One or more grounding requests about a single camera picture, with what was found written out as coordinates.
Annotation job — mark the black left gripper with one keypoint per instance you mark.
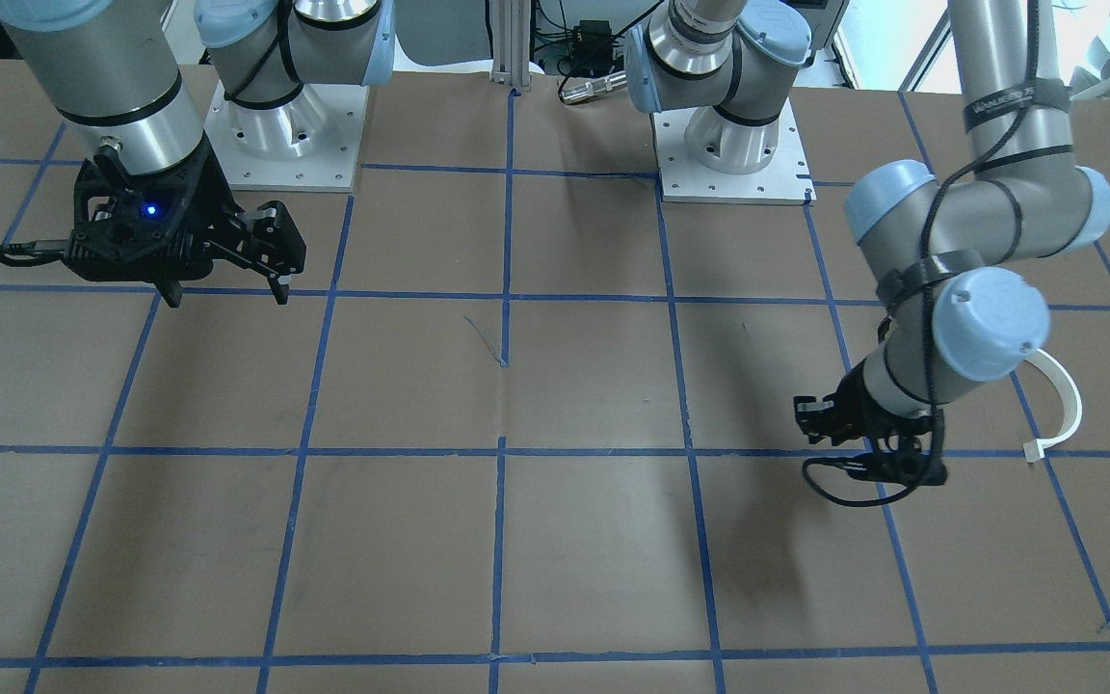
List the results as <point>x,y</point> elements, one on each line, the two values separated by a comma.
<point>857,402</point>

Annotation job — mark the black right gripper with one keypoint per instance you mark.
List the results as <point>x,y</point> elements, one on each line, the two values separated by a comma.
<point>215,205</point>

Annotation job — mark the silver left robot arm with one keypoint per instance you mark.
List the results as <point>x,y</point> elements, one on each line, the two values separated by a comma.
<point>958,318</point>

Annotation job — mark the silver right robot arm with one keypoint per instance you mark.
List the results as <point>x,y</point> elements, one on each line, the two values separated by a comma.
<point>107,68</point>

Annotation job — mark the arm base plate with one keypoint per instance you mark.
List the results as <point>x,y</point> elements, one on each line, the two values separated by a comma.
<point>706,159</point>
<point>310,145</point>

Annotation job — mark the white curved plastic bracket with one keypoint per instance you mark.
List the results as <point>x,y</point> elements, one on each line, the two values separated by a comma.
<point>1071,403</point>

